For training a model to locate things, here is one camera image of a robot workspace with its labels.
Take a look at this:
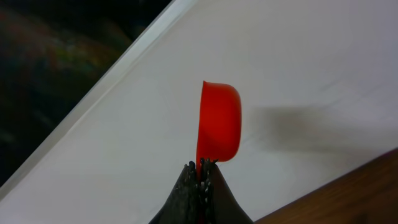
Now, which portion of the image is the red measuring scoop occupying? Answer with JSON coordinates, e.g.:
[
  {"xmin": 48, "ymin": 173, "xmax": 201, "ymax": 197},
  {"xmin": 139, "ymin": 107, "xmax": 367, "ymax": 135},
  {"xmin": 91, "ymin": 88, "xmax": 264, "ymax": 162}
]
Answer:
[{"xmin": 195, "ymin": 80, "xmax": 243, "ymax": 224}]

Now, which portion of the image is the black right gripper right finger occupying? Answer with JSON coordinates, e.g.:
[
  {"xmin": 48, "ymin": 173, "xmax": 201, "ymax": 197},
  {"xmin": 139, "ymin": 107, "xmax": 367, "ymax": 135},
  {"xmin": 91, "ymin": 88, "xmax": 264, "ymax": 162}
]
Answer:
[{"xmin": 200, "ymin": 158, "xmax": 254, "ymax": 224}]

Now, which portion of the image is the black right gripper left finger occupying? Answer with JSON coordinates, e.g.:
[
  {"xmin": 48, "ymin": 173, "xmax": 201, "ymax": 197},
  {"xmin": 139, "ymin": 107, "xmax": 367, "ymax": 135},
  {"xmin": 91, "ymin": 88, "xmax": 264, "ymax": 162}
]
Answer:
[{"xmin": 149, "ymin": 161, "xmax": 198, "ymax": 224}]

